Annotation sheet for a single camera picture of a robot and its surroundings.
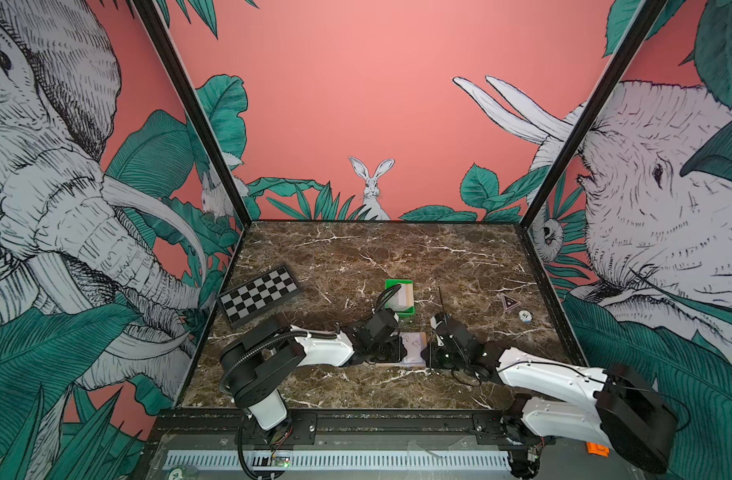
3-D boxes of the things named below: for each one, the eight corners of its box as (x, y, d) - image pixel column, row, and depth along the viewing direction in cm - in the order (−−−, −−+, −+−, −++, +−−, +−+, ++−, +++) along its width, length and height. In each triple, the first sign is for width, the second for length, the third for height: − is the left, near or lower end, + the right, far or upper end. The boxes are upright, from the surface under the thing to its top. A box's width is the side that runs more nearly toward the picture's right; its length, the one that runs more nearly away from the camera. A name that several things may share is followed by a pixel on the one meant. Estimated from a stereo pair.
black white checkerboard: (232, 329, 93) (227, 323, 90) (222, 300, 99) (217, 294, 96) (302, 294, 101) (299, 288, 98) (288, 270, 108) (285, 263, 105)
